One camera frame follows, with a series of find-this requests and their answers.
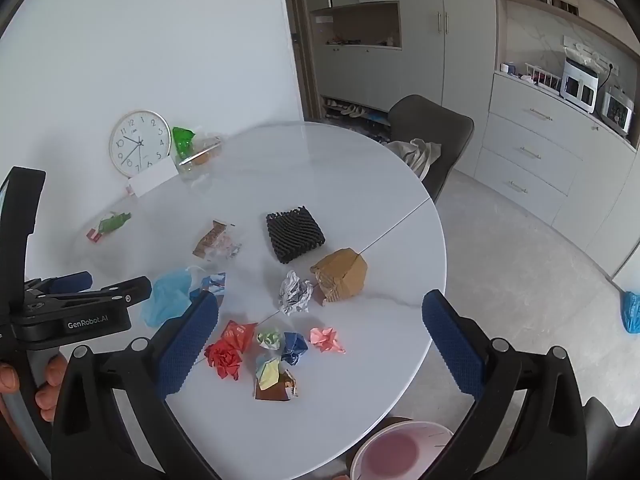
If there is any white paper card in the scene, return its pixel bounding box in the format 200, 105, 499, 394
127, 160, 179, 197

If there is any pink crumpled paper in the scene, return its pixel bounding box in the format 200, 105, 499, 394
309, 326, 347, 356

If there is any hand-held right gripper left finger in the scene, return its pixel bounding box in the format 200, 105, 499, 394
50, 290, 221, 480

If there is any person's left hand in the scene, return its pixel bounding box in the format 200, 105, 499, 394
0, 352, 68, 423

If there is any white round wall clock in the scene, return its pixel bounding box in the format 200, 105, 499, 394
109, 110, 172, 178

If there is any beige cloth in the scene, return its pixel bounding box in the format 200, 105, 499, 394
385, 137, 443, 181

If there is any clear plastic food container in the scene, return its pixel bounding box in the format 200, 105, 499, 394
175, 134, 224, 181

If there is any white drawer cabinet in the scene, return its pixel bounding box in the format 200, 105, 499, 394
472, 72, 640, 281

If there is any small silver countertop appliance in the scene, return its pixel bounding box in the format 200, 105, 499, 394
600, 87, 635, 136

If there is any round plastic waste bin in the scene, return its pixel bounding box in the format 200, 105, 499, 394
349, 420, 456, 480

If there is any crumpled brown cardboard box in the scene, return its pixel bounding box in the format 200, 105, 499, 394
310, 247, 368, 306

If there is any white dish rack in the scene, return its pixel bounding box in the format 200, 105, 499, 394
522, 62, 563, 96

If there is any light blue plastic bag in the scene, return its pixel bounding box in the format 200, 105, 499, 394
140, 267, 203, 328

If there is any black foam net sleeve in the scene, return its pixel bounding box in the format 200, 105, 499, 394
266, 205, 326, 264

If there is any row of shoes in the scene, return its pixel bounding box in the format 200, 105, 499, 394
322, 99, 393, 143

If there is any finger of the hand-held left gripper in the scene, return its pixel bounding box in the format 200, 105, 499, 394
22, 271, 94, 297
47, 275, 152, 312

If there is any silver foil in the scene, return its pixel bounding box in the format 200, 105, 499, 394
277, 270, 315, 316

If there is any dark grey chair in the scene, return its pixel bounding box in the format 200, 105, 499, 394
387, 95, 475, 204

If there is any green and red wrapper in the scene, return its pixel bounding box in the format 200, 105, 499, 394
87, 211, 132, 243

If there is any white countertop appliance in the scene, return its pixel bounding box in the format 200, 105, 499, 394
560, 57, 600, 113

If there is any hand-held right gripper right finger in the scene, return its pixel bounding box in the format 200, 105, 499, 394
421, 289, 588, 480

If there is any green plastic bag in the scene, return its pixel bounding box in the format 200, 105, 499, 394
172, 126, 197, 158

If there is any green and white crumpled paper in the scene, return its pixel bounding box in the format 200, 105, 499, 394
256, 327, 283, 351

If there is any red crumpled paper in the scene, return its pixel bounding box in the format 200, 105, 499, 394
204, 342, 246, 381

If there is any blue and white wrapper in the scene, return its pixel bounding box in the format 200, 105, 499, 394
190, 272, 228, 306

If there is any yellow crumpled paper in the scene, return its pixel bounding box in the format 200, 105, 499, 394
255, 354, 283, 391

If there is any tall white wardrobe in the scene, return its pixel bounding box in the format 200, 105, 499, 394
307, 0, 496, 123

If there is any brown clear snack wrapper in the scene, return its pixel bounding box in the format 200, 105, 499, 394
192, 220, 243, 262

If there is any dark blue crumpled paper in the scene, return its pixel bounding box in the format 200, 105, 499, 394
280, 331, 309, 365

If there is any red snack packet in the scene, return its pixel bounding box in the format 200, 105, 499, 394
220, 320, 259, 356

